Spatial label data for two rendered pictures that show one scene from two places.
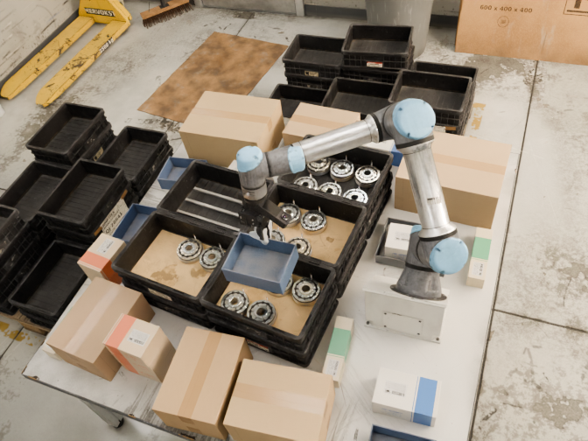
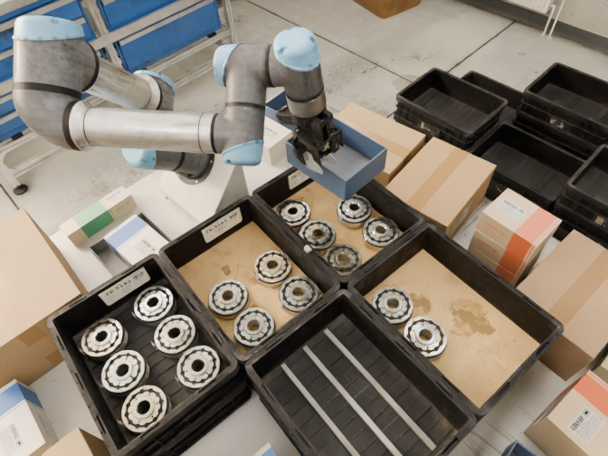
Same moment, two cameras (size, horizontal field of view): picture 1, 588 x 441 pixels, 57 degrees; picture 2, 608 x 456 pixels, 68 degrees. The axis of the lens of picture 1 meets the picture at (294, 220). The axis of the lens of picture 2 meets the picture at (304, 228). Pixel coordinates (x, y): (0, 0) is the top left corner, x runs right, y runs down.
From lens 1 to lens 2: 1.94 m
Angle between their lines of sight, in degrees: 75
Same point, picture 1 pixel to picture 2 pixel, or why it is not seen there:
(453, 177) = (26, 255)
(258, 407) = (389, 135)
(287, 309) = (323, 211)
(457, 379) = not seen: hidden behind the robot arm
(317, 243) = (244, 271)
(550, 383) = not seen: hidden behind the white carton
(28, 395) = not seen: outside the picture
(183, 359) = (456, 194)
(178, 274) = (449, 313)
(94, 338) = (576, 258)
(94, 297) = (588, 319)
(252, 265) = (346, 170)
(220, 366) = (415, 175)
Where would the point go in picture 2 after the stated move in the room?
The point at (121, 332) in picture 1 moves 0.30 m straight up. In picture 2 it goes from (536, 223) to (587, 135)
